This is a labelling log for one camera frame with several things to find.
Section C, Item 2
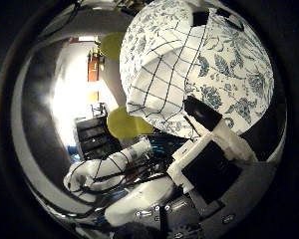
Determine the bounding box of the white black checked cloth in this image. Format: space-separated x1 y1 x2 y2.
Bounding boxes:
126 23 208 123

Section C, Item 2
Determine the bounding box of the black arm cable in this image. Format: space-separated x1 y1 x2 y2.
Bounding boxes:
65 153 167 202

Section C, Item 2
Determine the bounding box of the orange hanging panel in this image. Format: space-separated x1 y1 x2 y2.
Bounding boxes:
87 54 101 83

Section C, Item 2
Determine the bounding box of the white blue floral tablecloth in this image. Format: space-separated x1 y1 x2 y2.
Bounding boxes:
119 0 276 139

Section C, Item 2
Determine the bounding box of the yellow hanging panel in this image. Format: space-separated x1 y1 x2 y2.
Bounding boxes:
88 91 101 103

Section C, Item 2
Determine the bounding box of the blue bin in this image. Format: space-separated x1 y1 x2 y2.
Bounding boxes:
67 144 80 162

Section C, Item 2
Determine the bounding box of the black shelf rack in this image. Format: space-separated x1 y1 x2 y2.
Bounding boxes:
74 115 122 161

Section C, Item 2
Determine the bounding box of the small yellow-green round seat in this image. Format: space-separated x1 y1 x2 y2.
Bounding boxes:
99 31 126 61

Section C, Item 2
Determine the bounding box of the large yellow-green round seat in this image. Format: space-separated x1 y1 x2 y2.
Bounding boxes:
106 106 154 140

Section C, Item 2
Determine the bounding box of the black square patch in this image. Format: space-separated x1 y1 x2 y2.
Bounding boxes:
191 11 210 28

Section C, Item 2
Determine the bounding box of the teal cable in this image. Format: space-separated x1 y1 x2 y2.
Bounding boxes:
146 133 187 157

